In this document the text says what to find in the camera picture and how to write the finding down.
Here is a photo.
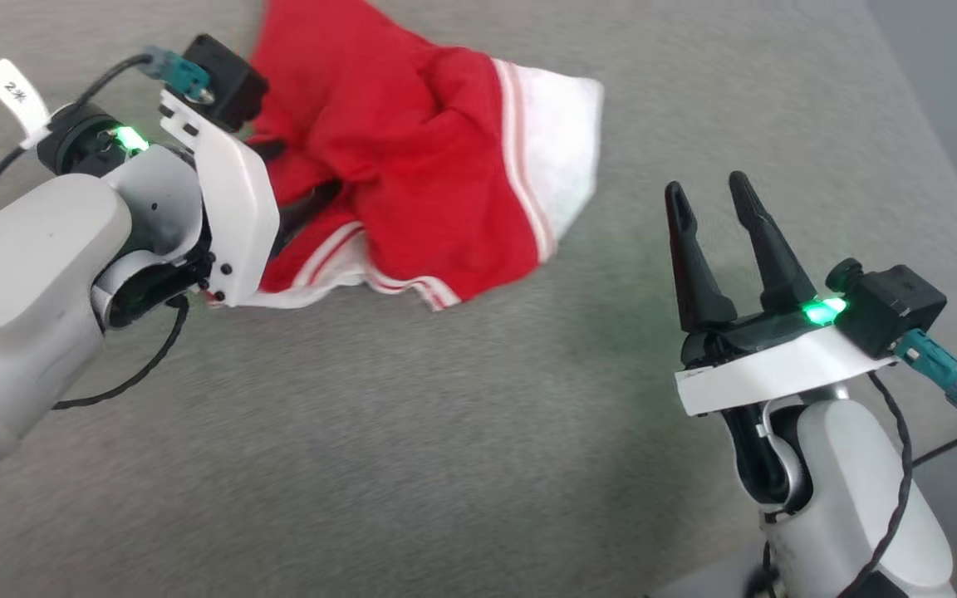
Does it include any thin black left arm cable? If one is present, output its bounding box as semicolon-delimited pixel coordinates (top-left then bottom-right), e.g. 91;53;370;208
0;51;191;411

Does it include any teal right camera connector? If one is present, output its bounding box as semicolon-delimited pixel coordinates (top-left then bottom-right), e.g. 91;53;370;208
894;328;957;409

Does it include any red and white garment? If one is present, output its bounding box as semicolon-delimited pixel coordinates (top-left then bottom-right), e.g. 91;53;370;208
204;0;606;313

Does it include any teal camera connector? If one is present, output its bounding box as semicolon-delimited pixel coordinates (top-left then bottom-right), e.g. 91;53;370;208
143;47;214;105
894;328;957;409

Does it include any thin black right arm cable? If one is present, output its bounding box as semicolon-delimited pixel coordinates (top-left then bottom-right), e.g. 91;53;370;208
837;370;957;598

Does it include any teal left camera connector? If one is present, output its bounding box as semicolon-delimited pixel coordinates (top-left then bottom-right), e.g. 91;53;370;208
143;47;214;105

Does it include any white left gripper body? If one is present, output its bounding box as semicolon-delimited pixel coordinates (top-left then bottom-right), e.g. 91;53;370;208
159;88;282;310

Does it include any grey-beige fabric sofa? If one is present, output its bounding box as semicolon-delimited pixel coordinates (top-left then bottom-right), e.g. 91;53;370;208
0;0;957;598

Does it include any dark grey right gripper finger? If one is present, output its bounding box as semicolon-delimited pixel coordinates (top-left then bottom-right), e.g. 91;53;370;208
665;181;739;335
728;171;819;316

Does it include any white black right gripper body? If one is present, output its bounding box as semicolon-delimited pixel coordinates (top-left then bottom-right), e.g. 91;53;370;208
675;297;896;417

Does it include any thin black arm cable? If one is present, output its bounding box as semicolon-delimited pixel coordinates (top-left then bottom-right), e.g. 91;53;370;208
0;51;191;411
837;370;957;598

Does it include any white paper label tag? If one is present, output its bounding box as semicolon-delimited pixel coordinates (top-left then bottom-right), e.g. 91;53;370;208
0;58;52;151

